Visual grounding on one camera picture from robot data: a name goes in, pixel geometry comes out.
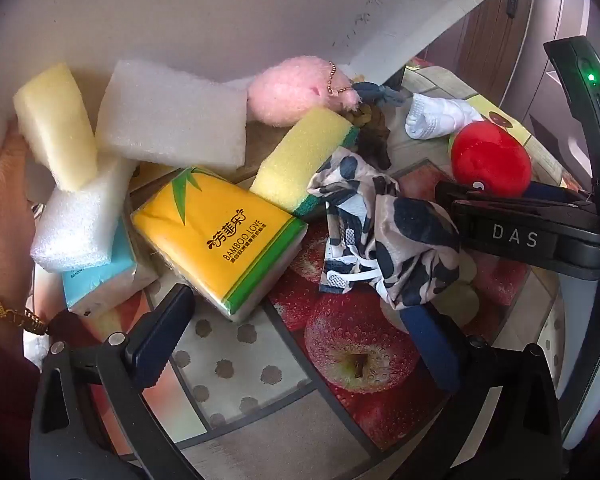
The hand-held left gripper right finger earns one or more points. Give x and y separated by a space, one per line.
432 350

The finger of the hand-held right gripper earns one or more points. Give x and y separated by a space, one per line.
510 235
550 193

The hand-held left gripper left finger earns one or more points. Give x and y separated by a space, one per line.
152 345

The black and white patterned cloth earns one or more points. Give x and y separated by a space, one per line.
400 240

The yellow tissue pack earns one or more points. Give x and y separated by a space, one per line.
215 245

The white cardboard box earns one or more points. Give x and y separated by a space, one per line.
205 10

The another person's forearm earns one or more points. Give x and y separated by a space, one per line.
0 390

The red plush ball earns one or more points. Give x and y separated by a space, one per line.
490 160

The blue tissue pack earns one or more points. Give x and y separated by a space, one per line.
100 280

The white sock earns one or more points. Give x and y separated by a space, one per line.
437 115

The small white foam block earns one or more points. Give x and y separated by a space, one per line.
80 220

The dark brown fabric piece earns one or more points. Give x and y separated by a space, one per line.
372 137

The blue grey fabric scrunchie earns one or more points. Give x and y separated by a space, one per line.
377 94

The yellow and green sponge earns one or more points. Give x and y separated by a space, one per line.
300 160

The large white foam block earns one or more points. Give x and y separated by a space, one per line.
172 112

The pale yellow foam block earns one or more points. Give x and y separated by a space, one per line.
55 120

